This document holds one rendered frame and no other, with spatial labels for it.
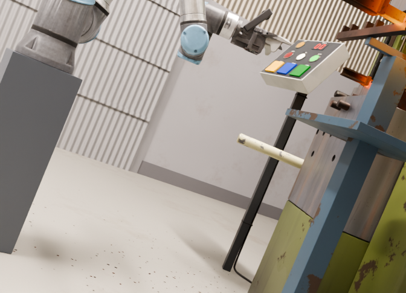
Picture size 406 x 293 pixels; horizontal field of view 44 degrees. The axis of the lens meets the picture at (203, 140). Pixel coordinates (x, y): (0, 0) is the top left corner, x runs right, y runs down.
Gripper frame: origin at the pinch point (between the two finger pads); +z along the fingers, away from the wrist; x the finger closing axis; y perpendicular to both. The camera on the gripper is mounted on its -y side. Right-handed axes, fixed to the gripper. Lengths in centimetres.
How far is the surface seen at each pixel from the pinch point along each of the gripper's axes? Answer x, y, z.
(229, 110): -271, 19, 20
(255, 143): -35, 37, 10
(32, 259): 19, 100, -53
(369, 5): 71, -1, 1
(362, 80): 0.6, 0.7, 30.7
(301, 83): -38.1, 5.0, 18.9
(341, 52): -43, -16, 31
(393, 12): 71, -2, 7
